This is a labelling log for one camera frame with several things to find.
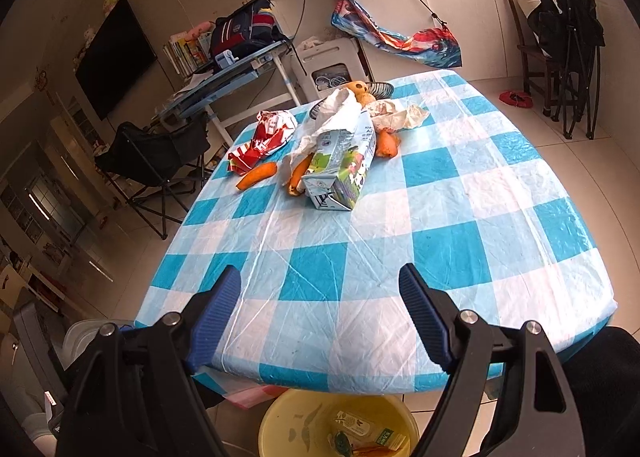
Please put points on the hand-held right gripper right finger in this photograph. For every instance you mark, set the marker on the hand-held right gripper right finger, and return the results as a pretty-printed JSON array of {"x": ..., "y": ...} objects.
[{"x": 425, "y": 317}]

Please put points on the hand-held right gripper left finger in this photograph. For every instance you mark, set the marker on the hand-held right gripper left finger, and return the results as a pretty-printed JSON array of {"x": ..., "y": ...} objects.
[{"x": 215, "y": 317}]

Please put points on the yellow plastic basin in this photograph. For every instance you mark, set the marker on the yellow plastic basin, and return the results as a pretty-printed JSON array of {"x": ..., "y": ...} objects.
[{"x": 285, "y": 432}]

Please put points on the small green wrapper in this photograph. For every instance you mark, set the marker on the small green wrapper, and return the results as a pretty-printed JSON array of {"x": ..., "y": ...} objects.
[{"x": 343, "y": 442}]

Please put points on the printed milk carton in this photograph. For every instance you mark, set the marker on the printed milk carton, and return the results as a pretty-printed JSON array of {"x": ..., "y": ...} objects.
[{"x": 345, "y": 177}]

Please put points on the red snack bag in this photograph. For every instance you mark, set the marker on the red snack bag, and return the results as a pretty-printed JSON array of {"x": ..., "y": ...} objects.
[{"x": 262, "y": 139}]

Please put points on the translucent plastic bag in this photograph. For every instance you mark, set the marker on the translucent plastic bag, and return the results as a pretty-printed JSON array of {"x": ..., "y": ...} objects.
[{"x": 332, "y": 109}]

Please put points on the blue white checkered tablecloth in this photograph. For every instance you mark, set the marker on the blue white checkered tablecloth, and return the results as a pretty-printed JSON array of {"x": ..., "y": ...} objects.
[{"x": 400, "y": 237}]

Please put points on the pink checkered undercloth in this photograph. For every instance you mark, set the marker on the pink checkered undercloth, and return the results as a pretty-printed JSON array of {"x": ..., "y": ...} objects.
[{"x": 250, "y": 394}]

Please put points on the light green sofa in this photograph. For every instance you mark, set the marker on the light green sofa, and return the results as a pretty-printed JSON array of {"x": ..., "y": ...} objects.
[{"x": 82, "y": 339}]

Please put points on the black folding camping chair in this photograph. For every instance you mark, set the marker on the black folding camping chair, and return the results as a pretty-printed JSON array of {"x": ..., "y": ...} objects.
[{"x": 155, "y": 152}]

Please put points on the person's right leg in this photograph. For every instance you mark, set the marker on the person's right leg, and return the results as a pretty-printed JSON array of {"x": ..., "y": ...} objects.
[{"x": 600, "y": 387}]

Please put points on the crumpled printed plastic bag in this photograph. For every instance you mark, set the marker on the crumpled printed plastic bag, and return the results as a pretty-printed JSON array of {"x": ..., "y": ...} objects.
[{"x": 397, "y": 115}]

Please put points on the yellow mango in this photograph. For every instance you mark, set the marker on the yellow mango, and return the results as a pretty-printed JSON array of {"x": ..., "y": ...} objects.
[
  {"x": 357, "y": 87},
  {"x": 367, "y": 98}
]

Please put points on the red cloth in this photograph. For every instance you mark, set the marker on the red cloth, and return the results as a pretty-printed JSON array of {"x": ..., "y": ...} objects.
[{"x": 516, "y": 98}]

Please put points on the blue study desk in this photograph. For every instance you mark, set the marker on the blue study desk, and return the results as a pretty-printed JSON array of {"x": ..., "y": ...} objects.
[{"x": 225, "y": 79}]

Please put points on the small blue desk device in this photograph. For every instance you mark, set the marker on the small blue desk device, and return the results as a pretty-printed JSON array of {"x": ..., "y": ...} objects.
[{"x": 224, "y": 59}]

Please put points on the row of books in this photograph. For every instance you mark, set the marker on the row of books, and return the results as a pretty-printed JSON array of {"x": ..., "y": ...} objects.
[{"x": 187, "y": 54}]

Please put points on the white plastic storage stool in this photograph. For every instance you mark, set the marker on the white plastic storage stool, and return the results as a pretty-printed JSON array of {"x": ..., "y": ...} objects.
[{"x": 332, "y": 62}]

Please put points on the dark wooden chair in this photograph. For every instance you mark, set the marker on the dark wooden chair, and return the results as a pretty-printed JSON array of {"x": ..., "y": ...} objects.
[{"x": 530, "y": 57}]

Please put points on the pink plush toy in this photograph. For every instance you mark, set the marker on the pink plush toy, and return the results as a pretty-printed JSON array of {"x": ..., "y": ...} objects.
[{"x": 199, "y": 30}]

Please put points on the white rag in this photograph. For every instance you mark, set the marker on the white rag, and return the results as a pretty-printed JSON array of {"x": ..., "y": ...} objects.
[{"x": 310, "y": 42}]

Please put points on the dark striped backpack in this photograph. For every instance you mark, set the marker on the dark striped backpack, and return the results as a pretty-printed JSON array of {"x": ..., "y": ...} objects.
[{"x": 245, "y": 27}]

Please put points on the black wall television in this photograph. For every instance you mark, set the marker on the black wall television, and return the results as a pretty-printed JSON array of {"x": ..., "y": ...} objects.
[{"x": 115, "y": 62}]

